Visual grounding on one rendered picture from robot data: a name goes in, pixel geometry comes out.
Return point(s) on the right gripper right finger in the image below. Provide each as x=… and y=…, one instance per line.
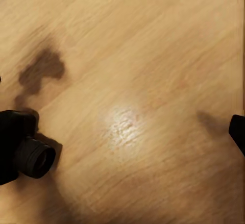
x=237, y=131

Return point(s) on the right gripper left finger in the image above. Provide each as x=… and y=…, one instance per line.
x=12, y=132

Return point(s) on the digital camera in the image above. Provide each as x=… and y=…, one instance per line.
x=32, y=158

